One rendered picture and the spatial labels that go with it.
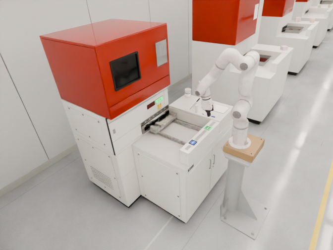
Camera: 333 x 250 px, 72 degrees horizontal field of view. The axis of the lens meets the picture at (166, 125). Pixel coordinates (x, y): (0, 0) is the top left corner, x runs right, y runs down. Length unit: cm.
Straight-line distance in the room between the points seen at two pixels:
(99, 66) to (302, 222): 243
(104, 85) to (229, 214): 183
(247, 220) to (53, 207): 217
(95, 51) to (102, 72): 15
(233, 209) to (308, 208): 81
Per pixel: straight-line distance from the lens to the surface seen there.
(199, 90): 190
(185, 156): 195
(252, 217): 273
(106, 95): 183
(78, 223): 287
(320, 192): 325
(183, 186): 213
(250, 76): 180
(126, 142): 222
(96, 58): 173
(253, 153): 208
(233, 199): 258
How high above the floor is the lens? 221
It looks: 34 degrees down
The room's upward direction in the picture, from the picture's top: 4 degrees counter-clockwise
